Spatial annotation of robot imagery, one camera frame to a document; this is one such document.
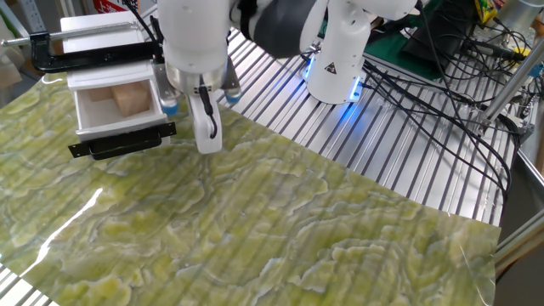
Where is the black fabric bag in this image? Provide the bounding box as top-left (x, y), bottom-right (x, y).
top-left (399, 0), bottom-right (484, 76)

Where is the large wooden block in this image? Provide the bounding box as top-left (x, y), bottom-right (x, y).
top-left (110, 81), bottom-right (152, 118)

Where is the aluminium table edge rail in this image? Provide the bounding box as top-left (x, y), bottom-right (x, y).
top-left (495, 216), bottom-right (544, 273)

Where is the green marble pattern mat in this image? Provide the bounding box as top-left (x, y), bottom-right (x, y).
top-left (0, 71), bottom-right (502, 306)

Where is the yellow snack packet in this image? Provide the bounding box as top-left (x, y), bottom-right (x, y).
top-left (474, 0), bottom-right (499, 23)

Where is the red and white box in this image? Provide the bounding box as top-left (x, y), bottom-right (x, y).
top-left (91, 0), bottom-right (141, 14)

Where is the black cable along robot arm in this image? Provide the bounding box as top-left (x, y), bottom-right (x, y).
top-left (121, 0), bottom-right (258, 140)

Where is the black C-clamp with steel screw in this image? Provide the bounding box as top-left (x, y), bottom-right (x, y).
top-left (0, 20), bottom-right (165, 74)

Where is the green cutting mat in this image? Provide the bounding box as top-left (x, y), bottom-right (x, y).
top-left (318, 0), bottom-right (445, 82)

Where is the slanted aluminium frame post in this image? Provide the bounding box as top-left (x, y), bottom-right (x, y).
top-left (479, 42), bottom-right (544, 128)

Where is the black cylindrical plug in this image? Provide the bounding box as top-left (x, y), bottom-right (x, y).
top-left (461, 38), bottom-right (528, 63)

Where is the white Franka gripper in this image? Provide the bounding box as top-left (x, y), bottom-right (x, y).
top-left (188, 93), bottom-right (224, 155)

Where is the long black table cable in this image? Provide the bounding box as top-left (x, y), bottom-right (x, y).
top-left (360, 57), bottom-right (513, 205)

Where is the silver sensor box blue cap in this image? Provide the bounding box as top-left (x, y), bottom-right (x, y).
top-left (152, 60), bottom-right (180, 116)
top-left (220, 57), bottom-right (244, 105)

